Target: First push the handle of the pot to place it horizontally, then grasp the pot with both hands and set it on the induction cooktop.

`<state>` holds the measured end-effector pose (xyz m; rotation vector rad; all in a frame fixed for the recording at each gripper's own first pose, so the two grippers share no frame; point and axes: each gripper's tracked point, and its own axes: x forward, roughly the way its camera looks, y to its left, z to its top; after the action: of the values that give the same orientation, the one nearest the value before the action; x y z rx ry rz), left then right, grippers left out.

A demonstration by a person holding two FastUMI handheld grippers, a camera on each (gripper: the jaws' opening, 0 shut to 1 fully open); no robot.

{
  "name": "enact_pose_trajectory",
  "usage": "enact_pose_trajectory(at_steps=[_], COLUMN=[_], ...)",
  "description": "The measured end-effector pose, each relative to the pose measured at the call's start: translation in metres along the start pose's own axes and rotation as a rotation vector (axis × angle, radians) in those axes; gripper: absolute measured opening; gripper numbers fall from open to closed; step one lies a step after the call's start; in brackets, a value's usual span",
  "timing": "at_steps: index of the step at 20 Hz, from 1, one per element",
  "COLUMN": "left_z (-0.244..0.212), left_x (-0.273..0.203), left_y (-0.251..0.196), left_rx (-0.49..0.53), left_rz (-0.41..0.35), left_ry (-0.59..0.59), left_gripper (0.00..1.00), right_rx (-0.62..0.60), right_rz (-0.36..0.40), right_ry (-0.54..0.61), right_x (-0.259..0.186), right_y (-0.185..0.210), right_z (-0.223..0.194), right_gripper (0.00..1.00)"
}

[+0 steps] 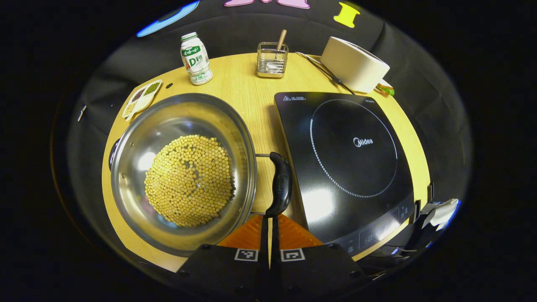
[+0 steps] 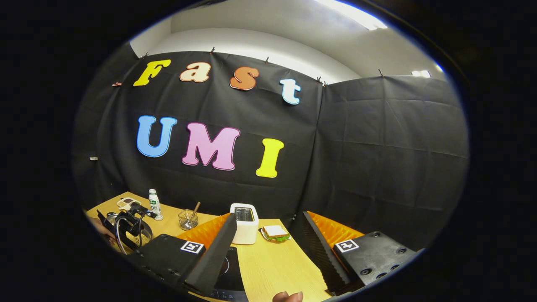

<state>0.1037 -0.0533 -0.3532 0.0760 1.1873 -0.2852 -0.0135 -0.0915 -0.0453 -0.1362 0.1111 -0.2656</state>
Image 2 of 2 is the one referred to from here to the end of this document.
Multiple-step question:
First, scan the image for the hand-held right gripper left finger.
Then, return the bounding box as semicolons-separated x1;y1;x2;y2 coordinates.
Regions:
125;212;238;297

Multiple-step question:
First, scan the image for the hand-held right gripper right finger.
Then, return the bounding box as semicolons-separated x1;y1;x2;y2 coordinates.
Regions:
302;211;422;296

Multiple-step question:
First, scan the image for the black induction cooktop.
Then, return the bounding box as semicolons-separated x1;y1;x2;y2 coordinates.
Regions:
211;247;249;302

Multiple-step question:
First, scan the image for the steel pot with bail handle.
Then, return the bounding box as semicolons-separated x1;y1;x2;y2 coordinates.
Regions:
105;204;156;255

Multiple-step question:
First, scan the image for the white toaster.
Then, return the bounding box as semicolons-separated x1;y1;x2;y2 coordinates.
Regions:
229;203;260;245

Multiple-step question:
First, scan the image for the small clear utensil holder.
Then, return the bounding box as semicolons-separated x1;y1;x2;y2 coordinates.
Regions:
177;209;200;231

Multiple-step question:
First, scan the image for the sandwich on white plate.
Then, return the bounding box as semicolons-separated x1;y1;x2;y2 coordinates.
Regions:
261;225;291;243

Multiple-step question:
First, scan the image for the white drink bottle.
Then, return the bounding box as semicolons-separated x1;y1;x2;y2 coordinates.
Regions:
148;189;164;221

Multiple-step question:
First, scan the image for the white divided bean plate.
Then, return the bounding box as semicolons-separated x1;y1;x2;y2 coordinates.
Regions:
116;197;143;211

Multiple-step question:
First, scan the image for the black backdrop cloth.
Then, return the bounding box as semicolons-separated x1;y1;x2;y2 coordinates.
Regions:
70;42;469;252

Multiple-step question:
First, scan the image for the long ceiling light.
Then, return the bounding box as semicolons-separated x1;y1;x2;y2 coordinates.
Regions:
315;0;389;31

